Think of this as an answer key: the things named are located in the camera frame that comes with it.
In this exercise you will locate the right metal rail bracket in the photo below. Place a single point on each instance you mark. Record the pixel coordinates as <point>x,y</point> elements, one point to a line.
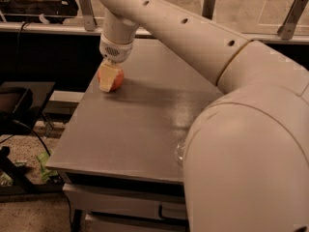
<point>287,29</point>

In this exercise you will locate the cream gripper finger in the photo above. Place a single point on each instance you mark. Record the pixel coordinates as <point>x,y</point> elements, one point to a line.
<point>108,73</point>

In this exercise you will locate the left metal rail bracket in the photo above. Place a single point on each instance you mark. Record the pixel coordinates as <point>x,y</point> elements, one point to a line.
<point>88,15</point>

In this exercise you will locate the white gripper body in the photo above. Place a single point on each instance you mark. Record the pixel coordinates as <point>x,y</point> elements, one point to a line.
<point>115,52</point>

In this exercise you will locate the black side stand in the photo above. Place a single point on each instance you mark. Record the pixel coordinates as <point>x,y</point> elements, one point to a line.
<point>22,104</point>

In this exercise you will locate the clear plastic water bottle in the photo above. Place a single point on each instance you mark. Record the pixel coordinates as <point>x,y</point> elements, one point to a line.
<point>179,152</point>

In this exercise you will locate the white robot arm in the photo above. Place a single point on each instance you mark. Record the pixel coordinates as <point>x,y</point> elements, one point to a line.
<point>245,160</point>

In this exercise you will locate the grey table drawer unit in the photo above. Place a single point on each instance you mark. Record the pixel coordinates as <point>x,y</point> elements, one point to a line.
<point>125,201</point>

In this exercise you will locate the green crumpled bag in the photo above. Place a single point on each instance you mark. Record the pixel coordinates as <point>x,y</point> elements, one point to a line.
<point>48,176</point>

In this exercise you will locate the red apple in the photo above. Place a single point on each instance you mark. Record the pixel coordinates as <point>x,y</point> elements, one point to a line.
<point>120,78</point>

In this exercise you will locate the middle metal rail bracket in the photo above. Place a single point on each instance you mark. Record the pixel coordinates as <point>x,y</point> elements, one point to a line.
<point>208,8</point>

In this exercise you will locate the metal rail bracket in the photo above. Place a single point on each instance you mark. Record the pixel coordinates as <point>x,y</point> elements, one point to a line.
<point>287,29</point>
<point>208,8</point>
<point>88,15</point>

